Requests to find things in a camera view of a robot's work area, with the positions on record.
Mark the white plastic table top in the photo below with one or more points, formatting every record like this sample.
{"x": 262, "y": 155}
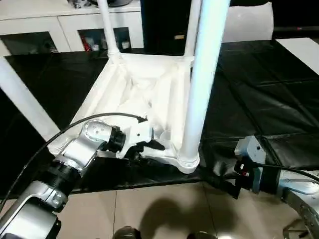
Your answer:
{"x": 139, "y": 94}

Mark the white plastic table leg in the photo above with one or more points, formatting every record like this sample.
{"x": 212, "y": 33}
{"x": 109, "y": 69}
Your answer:
{"x": 204, "y": 79}
{"x": 25, "y": 99}
{"x": 108, "y": 30}
{"x": 192, "y": 30}

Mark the black robot right foot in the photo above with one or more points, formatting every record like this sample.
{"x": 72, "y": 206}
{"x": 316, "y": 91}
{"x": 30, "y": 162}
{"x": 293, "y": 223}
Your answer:
{"x": 202, "y": 235}

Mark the black robot foot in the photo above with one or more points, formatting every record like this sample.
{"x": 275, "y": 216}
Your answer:
{"x": 202, "y": 235}
{"x": 125, "y": 233}

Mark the black robot left foot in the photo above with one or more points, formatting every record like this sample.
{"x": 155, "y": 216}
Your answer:
{"x": 125, "y": 233}

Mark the black work mat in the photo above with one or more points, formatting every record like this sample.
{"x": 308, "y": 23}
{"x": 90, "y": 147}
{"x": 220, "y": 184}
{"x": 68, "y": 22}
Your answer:
{"x": 259, "y": 99}

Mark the small yellow label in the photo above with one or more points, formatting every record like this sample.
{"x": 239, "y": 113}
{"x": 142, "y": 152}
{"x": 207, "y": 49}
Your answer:
{"x": 179, "y": 37}

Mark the red bottle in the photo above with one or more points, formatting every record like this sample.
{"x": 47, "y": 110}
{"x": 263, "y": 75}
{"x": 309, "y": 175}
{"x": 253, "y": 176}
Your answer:
{"x": 87, "y": 45}

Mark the black cabinet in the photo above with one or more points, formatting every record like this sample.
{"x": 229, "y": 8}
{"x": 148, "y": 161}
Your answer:
{"x": 164, "y": 20}

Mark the white side table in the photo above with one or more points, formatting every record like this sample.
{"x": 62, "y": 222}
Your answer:
{"x": 301, "y": 52}

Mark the white cabinet with glass doors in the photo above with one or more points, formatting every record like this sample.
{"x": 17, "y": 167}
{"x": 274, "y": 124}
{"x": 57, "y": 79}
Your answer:
{"x": 60, "y": 22}

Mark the white plastic bag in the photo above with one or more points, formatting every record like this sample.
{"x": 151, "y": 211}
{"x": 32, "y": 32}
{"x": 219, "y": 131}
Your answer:
{"x": 249, "y": 22}

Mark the dark tangled clutter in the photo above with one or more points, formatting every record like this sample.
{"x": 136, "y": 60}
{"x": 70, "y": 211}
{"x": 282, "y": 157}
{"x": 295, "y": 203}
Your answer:
{"x": 82, "y": 3}

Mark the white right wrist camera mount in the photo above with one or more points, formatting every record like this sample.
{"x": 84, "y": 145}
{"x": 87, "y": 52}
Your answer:
{"x": 249, "y": 147}

